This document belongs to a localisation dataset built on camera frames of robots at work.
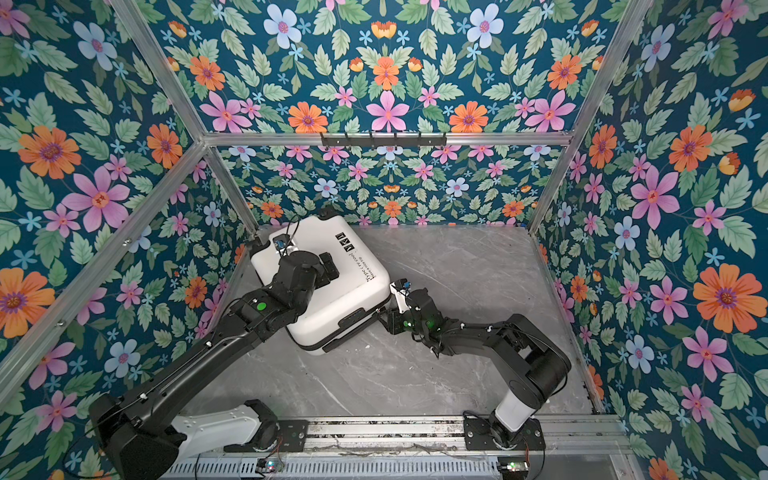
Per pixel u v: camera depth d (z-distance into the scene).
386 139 0.92
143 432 0.39
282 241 0.63
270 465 0.70
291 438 0.73
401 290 0.80
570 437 0.75
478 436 0.73
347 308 0.77
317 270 0.55
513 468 0.70
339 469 0.77
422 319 0.70
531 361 0.47
